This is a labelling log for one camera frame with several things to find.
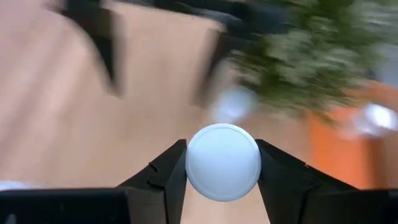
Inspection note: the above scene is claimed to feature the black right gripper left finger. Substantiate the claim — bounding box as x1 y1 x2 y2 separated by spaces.
118 139 187 224

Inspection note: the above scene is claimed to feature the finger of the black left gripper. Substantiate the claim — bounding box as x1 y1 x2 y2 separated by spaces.
62 0 127 98
192 29 233 108

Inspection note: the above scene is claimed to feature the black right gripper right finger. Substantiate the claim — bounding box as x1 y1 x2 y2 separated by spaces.
254 139 358 224

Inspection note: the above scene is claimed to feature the orange plastic basket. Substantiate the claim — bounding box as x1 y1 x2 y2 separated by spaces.
307 80 398 190

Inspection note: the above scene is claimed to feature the green artificial plant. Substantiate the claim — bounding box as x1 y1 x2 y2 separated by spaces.
229 0 398 122

